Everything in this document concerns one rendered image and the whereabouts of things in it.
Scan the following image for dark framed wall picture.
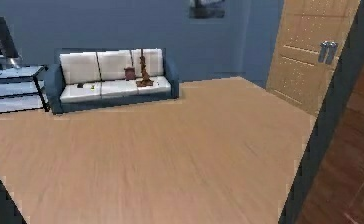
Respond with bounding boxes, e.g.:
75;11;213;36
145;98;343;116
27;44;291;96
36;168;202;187
189;0;227;20

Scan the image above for grey shelf stand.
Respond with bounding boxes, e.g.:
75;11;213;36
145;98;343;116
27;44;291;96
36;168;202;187
0;65;51;115

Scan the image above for light wooden room door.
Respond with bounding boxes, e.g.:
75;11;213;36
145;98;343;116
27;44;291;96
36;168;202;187
265;0;362;117

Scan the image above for black television set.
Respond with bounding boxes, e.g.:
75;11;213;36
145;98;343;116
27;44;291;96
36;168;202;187
0;16;23;70

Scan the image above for grey door handle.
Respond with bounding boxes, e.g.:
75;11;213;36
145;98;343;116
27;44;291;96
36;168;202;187
317;40;339;66

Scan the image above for blue sofa with white cushions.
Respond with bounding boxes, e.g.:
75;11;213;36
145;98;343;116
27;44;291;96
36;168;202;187
43;47;181;115

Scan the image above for small brown box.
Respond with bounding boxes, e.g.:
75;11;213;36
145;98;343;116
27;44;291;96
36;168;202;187
123;66;137;81

